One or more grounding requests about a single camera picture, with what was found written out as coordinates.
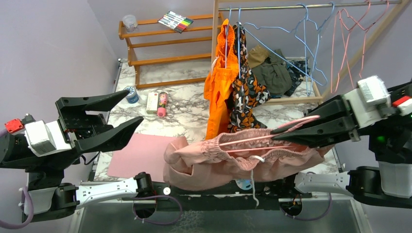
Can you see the pink wire hanger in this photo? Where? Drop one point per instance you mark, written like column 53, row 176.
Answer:
column 349, row 39
column 257, row 139

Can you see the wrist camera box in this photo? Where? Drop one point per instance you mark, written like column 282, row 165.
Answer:
column 40, row 138
column 371, row 102

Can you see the tan folded garment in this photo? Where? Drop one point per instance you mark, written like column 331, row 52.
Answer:
column 257, row 55

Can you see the marker pen set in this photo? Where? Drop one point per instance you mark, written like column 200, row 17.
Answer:
column 174, row 21

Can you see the blue hanger holding shorts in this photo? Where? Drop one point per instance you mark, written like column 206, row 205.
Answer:
column 236, row 41

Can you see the pink floral bottle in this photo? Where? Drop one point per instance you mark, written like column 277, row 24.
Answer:
column 162, row 103

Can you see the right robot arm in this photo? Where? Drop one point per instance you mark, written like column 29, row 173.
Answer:
column 389, row 184

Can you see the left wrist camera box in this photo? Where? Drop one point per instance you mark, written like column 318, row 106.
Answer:
column 40, row 138

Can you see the pink shorts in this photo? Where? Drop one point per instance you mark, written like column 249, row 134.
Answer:
column 205, row 165

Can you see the clear plastic cup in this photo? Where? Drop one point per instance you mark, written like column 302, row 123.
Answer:
column 130, row 22

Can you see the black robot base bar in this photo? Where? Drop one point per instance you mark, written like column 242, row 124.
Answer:
column 268, row 196

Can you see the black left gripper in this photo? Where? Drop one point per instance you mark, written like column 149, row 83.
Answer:
column 77, row 124

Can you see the wooden clothes rack frame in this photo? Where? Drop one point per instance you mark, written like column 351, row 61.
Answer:
column 215, row 32

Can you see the blue wire hanger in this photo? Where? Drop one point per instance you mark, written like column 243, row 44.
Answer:
column 316, row 76

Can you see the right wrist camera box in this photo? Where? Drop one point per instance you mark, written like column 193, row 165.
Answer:
column 371, row 102

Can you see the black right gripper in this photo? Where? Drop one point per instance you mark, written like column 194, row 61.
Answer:
column 336, row 122

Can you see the clear plastic toy package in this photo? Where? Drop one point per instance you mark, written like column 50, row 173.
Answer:
column 244, row 184

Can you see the white rectangular box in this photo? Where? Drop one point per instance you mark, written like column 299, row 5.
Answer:
column 152, row 103

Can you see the pink clipboard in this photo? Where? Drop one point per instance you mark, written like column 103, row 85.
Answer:
column 143, row 153

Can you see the wooden shelf rack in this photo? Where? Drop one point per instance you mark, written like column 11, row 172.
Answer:
column 153, row 44

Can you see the olive green garment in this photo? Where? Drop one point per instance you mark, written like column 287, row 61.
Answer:
column 273, row 74

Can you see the camouflage orange black shorts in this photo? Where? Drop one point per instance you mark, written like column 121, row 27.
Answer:
column 247, row 92

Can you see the metal hanging rod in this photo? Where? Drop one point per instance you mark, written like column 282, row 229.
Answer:
column 301, row 6

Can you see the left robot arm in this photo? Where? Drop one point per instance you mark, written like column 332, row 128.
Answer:
column 45, row 196

